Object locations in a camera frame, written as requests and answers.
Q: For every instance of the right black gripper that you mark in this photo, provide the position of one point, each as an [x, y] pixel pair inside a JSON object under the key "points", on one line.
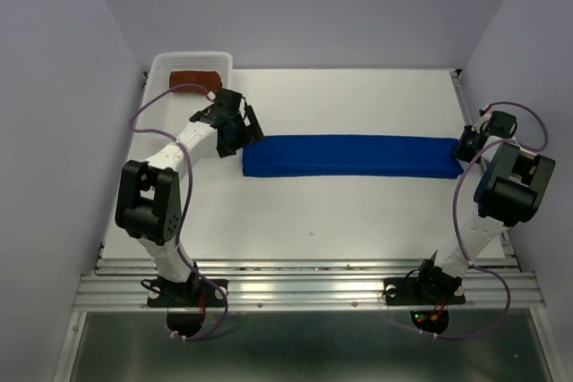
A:
{"points": [[458, 151]]}

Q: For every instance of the blue towel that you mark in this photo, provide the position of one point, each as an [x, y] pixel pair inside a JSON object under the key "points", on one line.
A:
{"points": [[359, 155]]}

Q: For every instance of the brown towel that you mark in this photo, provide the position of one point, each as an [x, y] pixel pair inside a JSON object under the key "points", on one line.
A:
{"points": [[200, 82]]}

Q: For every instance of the aluminium rail frame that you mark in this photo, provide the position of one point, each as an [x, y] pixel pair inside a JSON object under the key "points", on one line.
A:
{"points": [[305, 260]]}

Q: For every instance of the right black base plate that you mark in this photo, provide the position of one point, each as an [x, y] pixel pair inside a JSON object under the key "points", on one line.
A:
{"points": [[409, 291]]}

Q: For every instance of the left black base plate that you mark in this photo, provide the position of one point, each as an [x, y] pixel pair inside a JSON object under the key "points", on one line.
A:
{"points": [[194, 294]]}

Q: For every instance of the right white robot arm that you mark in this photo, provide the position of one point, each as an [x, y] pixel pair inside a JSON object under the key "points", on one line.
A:
{"points": [[510, 192]]}

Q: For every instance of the white plastic basket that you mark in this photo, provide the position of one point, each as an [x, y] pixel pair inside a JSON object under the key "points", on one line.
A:
{"points": [[172, 112]]}

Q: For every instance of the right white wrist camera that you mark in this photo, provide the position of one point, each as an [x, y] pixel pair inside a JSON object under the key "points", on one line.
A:
{"points": [[483, 119]]}

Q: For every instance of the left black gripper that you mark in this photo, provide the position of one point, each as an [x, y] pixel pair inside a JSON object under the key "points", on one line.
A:
{"points": [[249, 135]]}

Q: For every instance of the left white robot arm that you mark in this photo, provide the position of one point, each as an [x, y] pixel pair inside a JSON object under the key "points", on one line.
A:
{"points": [[154, 194]]}

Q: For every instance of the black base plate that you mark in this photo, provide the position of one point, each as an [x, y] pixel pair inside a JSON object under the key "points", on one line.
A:
{"points": [[409, 291], [194, 294]]}

